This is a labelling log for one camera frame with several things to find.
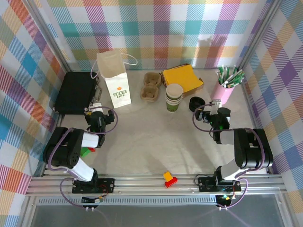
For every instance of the aluminium frame rail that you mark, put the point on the aluminium frame rail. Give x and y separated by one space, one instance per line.
146 186

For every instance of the bundle of green white straws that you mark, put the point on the bundle of green white straws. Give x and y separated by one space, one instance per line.
230 76

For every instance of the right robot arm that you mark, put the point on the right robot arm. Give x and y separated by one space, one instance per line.
227 137

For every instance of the black carrying case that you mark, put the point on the black carrying case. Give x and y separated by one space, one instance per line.
75 92

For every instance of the yellow paper napkin stack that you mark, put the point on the yellow paper napkin stack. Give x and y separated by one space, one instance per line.
180 75

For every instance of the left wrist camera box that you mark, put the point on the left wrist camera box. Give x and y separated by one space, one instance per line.
95 107

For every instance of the stack of paper cups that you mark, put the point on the stack of paper cups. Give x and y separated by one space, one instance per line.
174 97

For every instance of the white printed paper bag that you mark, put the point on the white printed paper bag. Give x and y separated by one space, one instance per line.
118 94

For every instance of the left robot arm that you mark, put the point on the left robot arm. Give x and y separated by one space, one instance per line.
90 139

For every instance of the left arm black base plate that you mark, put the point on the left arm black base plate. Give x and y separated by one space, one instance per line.
106 185

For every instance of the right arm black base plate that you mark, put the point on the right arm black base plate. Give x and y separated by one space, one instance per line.
206 184

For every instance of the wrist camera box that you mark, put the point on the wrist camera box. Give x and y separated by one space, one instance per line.
215 105
95 107

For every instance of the pink cylindrical holder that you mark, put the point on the pink cylindrical holder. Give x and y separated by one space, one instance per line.
222 94

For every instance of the aluminium frame post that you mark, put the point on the aluminium frame post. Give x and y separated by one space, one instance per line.
258 33
49 35

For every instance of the green toy block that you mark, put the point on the green toy block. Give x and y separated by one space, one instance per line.
85 152

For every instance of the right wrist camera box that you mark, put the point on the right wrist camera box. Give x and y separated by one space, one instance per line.
215 105

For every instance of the yellow toy block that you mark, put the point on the yellow toy block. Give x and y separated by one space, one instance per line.
168 176

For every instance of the brown pulp cup carrier stack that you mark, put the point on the brown pulp cup carrier stack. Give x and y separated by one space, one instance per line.
150 87

